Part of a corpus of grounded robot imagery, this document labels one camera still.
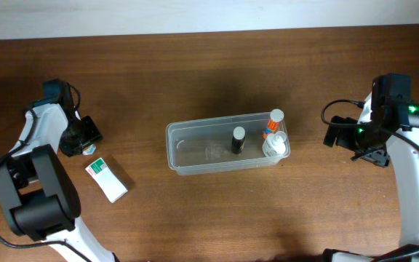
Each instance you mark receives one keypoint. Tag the white green medicine box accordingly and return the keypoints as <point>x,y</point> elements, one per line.
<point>111,186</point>

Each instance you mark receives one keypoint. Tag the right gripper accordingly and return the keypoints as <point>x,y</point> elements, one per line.
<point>340,133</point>

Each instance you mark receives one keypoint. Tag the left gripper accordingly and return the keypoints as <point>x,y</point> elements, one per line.
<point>84,132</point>

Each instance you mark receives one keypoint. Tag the black bottle white cap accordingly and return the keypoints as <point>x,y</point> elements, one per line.
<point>238,139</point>

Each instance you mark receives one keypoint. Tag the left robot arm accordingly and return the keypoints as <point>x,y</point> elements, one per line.
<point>37,197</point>

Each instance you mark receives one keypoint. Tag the clear plastic container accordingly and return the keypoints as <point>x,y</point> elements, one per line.
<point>204,145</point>

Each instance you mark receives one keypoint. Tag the gold lid small jar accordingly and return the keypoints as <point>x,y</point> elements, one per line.
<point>89,150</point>

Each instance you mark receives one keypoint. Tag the white translucent spray bottle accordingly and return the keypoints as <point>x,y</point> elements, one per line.
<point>275,144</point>

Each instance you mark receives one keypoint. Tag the orange tube white cap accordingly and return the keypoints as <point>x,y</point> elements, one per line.
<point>276,116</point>

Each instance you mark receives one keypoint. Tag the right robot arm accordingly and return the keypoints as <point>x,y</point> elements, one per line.
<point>403,149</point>

